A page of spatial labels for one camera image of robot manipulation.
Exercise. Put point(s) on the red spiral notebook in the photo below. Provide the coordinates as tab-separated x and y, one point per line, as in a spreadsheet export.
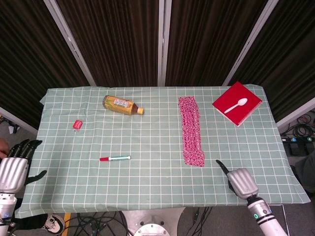
233	98

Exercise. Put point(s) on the small red candy packet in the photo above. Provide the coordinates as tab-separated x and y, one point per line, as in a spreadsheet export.
77	124

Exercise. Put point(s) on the dark grey clothed knee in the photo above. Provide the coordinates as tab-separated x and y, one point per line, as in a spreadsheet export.
307	172

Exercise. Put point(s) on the person's bare hand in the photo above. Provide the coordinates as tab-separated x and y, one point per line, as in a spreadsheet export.
2	147

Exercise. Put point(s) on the yellow-label tea bottle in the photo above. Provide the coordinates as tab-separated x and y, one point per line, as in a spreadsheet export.
119	104

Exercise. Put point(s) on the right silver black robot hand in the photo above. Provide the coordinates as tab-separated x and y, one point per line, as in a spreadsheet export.
242	182

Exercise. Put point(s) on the black foot pedal set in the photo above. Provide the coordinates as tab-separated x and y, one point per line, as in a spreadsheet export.
299	145

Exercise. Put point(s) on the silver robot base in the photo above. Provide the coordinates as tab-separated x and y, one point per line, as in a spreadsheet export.
152	221

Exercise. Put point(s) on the white black sneaker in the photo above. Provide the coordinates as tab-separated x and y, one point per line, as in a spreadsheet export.
54	222

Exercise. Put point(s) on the red and white marker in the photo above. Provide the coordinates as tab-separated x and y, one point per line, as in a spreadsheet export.
115	158

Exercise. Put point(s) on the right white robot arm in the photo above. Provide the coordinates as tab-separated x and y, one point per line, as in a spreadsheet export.
264	216

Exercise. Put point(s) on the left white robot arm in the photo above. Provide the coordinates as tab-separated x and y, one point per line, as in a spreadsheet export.
7	209

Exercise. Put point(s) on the green checked tablecloth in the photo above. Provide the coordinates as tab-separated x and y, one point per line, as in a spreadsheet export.
147	182

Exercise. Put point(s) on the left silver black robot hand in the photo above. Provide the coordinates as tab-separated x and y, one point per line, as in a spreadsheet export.
12	172

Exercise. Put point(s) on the white plastic spoon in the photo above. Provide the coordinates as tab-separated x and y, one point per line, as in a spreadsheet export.
235	106

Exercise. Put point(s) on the black trouser leg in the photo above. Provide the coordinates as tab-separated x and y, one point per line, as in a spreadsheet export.
29	222

